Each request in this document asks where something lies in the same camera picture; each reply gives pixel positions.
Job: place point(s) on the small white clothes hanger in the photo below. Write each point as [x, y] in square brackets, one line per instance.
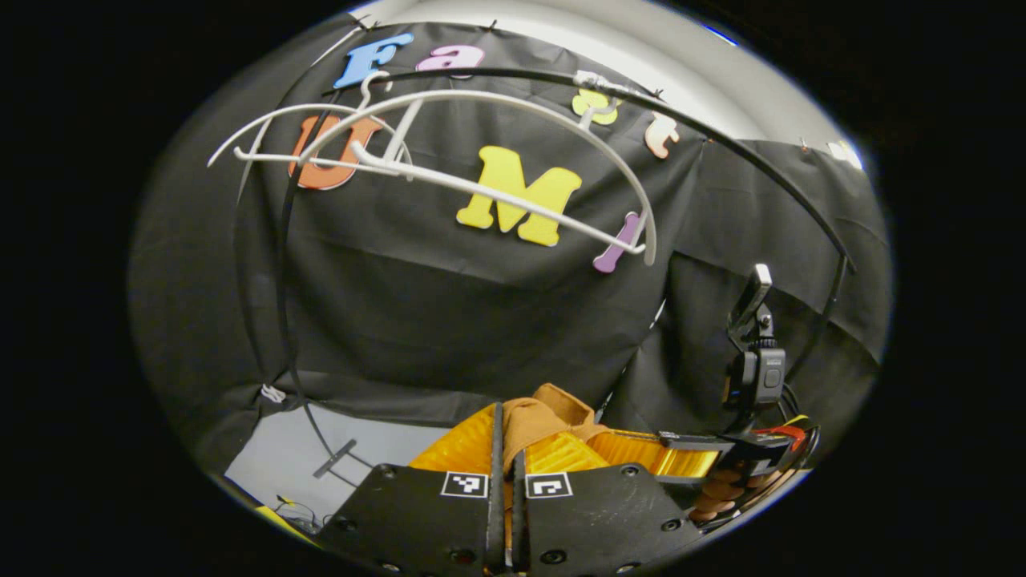
[280, 158]

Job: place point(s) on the large white clothes hanger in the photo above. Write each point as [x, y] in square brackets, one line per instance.
[513, 195]

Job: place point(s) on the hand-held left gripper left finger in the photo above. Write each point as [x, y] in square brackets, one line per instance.
[417, 521]

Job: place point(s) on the black backdrop cloth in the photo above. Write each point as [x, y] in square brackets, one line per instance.
[449, 320]

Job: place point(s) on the black clothes rack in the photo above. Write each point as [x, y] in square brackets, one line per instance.
[282, 280]

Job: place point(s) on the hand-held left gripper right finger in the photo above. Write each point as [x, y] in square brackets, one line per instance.
[609, 521]

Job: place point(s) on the brown button shirt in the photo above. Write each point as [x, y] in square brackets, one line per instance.
[537, 417]

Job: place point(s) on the yellow object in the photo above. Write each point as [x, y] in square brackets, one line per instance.
[276, 521]

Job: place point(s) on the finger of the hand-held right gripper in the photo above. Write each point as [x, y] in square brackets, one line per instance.
[657, 457]

